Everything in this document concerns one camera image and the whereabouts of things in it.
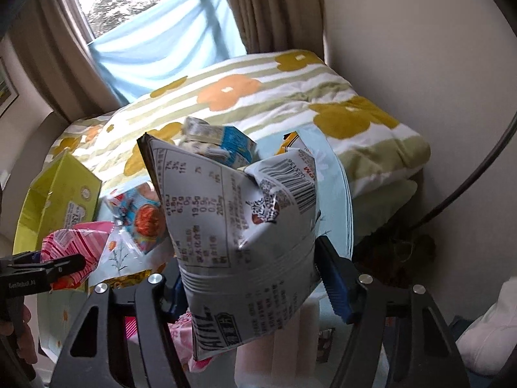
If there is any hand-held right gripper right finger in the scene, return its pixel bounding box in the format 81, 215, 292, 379
315, 234, 471, 388

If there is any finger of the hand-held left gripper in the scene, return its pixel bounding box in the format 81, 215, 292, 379
40, 253, 87, 283

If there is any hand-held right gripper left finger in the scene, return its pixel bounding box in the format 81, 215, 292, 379
48, 263, 190, 388

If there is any pink striped snack packet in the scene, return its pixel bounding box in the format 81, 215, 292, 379
40, 221, 116, 292

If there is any silver printed snack bag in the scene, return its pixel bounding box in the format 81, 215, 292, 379
137, 133, 324, 362

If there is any green cardboard box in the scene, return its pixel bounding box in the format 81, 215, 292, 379
12, 149, 103, 259

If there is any person's left hand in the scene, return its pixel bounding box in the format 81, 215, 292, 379
12, 303, 40, 370

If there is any dark brown furry thing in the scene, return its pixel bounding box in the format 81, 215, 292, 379
355, 222, 437, 287

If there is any blue orange snack packet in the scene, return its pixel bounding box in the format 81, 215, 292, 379
103, 182, 174, 255

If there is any light blue daisy sheet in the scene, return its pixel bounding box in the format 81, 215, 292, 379
38, 127, 355, 356

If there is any pale green bedding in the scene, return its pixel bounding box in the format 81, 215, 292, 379
354, 178, 418, 237

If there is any beige headboard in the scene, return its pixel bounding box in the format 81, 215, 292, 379
0, 111, 71, 251

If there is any orange chiffon cake packet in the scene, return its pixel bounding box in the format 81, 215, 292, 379
275, 131, 310, 157

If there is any blue white snack packet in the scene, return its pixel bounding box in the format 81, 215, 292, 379
180, 116, 258, 168

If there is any white fluffy cloth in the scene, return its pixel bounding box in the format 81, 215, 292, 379
456, 277, 517, 376

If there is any floral striped quilt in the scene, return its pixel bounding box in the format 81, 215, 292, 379
48, 49, 431, 195

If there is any beige curtain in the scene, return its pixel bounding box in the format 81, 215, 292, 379
216, 0, 328, 63
8, 0, 122, 124

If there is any light blue window cloth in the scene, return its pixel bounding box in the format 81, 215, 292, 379
88, 0, 248, 106

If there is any framed wall poster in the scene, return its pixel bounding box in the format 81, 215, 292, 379
0, 57, 20, 120

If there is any black cable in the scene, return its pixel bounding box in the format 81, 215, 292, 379
416, 113, 517, 227

